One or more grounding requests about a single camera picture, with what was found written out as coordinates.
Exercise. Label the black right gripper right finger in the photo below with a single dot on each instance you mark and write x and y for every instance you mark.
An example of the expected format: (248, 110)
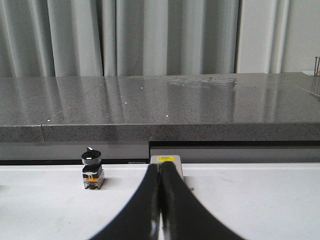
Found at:
(184, 217)

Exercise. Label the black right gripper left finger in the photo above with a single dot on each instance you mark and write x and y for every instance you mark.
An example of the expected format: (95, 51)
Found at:
(140, 217)

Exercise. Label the grey stone counter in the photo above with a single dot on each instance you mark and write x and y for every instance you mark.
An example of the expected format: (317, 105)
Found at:
(215, 118)

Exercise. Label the grey curtain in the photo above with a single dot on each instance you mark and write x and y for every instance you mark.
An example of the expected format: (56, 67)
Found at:
(61, 38)

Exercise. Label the grey on-off switch box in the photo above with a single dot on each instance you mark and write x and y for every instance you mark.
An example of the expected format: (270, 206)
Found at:
(175, 159)

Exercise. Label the black rotary selector switch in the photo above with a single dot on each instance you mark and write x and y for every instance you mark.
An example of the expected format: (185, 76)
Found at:
(92, 172)

